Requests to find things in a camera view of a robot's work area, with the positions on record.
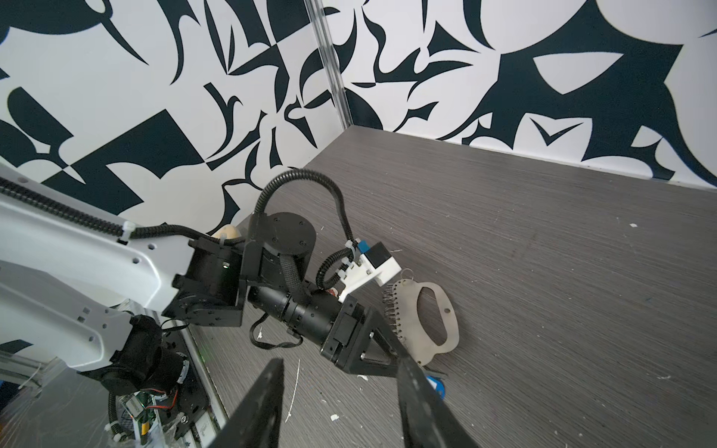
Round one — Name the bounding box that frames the blue key tag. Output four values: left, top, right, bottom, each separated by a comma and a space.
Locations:
426, 375, 446, 399

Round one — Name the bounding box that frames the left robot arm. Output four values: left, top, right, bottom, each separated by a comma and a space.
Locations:
1, 167, 406, 395

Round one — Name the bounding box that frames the wooden brush block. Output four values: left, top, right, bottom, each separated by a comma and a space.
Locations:
212, 224, 241, 240

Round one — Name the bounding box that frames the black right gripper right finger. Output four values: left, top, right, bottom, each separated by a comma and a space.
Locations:
396, 357, 479, 448

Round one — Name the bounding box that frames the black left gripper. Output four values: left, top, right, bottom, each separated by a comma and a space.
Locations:
320, 297, 401, 377

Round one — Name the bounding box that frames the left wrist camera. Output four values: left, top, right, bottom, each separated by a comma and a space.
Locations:
337, 241, 401, 302

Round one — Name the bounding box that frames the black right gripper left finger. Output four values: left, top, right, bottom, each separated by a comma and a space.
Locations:
209, 358, 285, 448

